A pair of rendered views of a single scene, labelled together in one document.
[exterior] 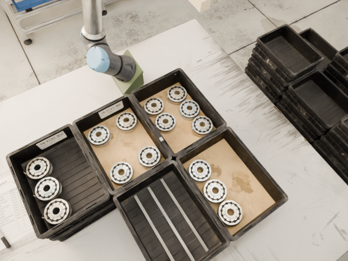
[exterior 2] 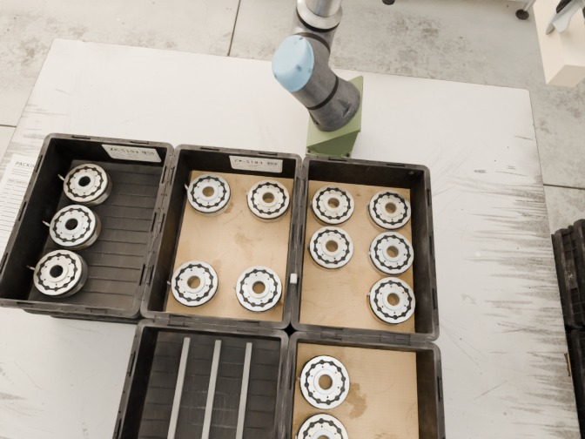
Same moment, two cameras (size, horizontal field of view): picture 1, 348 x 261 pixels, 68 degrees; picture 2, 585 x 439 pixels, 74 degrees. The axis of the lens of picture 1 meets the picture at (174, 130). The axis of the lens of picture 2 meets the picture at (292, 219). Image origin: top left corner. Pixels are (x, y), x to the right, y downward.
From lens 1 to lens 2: 0.41 m
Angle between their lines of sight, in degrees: 14
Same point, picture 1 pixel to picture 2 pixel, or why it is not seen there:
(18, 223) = not seen: hidden behind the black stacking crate
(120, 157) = (216, 253)
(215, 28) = (554, 125)
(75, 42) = not seen: hidden behind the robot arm
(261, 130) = (503, 380)
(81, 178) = (133, 245)
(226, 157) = (393, 391)
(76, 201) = (99, 277)
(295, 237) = not seen: outside the picture
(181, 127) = (353, 275)
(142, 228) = (158, 401)
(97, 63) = (285, 70)
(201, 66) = (476, 184)
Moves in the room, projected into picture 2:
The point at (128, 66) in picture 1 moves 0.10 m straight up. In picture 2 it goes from (341, 106) to (347, 80)
